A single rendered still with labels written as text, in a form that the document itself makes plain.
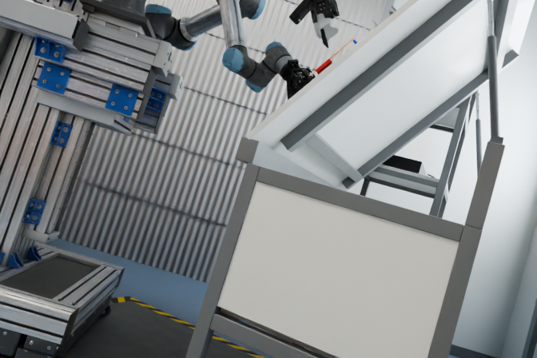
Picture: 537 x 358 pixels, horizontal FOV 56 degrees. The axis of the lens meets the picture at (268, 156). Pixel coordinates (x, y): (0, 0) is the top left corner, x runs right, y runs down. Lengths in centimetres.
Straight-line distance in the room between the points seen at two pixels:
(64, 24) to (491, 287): 375
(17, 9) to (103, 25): 25
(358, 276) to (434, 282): 17
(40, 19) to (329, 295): 115
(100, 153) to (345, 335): 294
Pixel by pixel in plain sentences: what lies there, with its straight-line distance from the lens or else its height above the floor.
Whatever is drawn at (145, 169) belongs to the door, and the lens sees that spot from 385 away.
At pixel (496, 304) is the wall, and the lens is 455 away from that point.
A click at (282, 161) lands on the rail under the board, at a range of 153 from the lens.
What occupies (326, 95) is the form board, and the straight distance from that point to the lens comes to 143.
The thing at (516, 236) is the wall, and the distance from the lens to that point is 456.
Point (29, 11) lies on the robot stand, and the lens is 171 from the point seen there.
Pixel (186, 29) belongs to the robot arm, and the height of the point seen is 134.
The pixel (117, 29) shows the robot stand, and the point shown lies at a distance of 177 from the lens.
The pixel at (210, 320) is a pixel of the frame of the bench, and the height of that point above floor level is 38.
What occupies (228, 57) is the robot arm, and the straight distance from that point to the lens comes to 178.
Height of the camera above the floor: 72
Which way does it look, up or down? 5 degrees up
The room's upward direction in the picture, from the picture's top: 18 degrees clockwise
